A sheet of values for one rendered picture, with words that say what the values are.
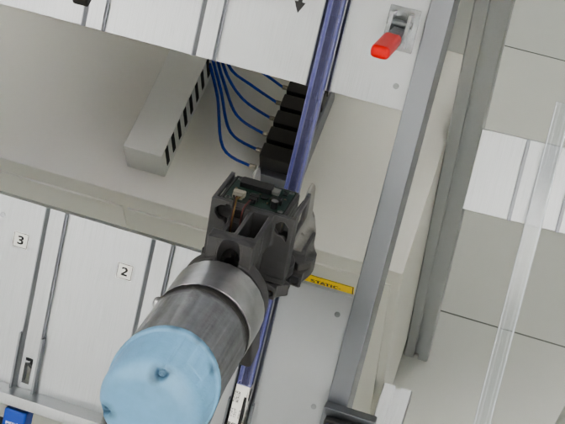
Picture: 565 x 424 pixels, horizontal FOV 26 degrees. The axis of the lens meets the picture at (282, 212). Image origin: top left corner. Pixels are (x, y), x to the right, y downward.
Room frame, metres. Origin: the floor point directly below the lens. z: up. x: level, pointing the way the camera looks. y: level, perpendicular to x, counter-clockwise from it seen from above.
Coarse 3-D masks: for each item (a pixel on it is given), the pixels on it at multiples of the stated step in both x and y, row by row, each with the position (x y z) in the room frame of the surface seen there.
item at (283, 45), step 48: (0, 0) 0.78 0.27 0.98; (48, 0) 0.77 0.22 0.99; (96, 0) 0.76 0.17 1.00; (144, 0) 0.76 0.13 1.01; (192, 0) 0.75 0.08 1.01; (240, 0) 0.74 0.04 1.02; (288, 0) 0.73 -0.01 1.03; (384, 0) 0.72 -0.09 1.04; (192, 48) 0.72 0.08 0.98; (240, 48) 0.71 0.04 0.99; (288, 48) 0.70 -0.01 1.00; (336, 48) 0.70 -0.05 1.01; (384, 96) 0.66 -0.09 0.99
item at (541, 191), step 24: (552, 120) 0.59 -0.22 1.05; (552, 144) 0.58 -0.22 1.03; (552, 168) 0.56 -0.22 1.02; (528, 216) 0.53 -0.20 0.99; (528, 240) 0.52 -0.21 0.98; (528, 264) 0.50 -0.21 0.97; (504, 312) 0.47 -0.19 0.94; (504, 336) 0.45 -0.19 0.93; (504, 360) 0.44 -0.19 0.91; (480, 408) 0.41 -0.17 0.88
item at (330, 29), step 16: (336, 0) 0.72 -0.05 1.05; (336, 16) 0.71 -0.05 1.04; (336, 32) 0.70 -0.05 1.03; (320, 48) 0.69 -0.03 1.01; (320, 64) 0.68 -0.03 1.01; (320, 80) 0.67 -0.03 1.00; (320, 96) 0.66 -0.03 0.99; (304, 112) 0.65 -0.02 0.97; (304, 128) 0.64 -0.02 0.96; (304, 144) 0.63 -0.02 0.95; (304, 160) 0.62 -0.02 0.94; (288, 176) 0.61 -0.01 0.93; (256, 352) 0.49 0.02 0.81; (240, 368) 0.48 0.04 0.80; (256, 368) 0.48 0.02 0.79; (240, 384) 0.47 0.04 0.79
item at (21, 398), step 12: (0, 384) 0.50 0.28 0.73; (0, 396) 0.48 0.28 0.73; (12, 396) 0.48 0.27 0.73; (24, 396) 0.48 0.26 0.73; (36, 396) 0.48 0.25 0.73; (48, 396) 0.49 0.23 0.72; (24, 408) 0.47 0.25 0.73; (36, 408) 0.47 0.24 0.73; (48, 408) 0.47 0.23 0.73; (60, 408) 0.47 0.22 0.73; (72, 408) 0.47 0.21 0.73; (84, 408) 0.47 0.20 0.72; (60, 420) 0.46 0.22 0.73; (72, 420) 0.46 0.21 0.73; (84, 420) 0.45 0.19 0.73; (96, 420) 0.46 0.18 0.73
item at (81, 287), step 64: (0, 192) 0.65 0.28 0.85; (0, 256) 0.60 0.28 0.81; (64, 256) 0.59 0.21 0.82; (128, 256) 0.58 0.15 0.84; (192, 256) 0.57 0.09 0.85; (0, 320) 0.55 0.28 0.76; (64, 320) 0.54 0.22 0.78; (128, 320) 0.53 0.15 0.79; (320, 320) 0.52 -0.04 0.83; (64, 384) 0.49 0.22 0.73; (256, 384) 0.47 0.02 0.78; (320, 384) 0.47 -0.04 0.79
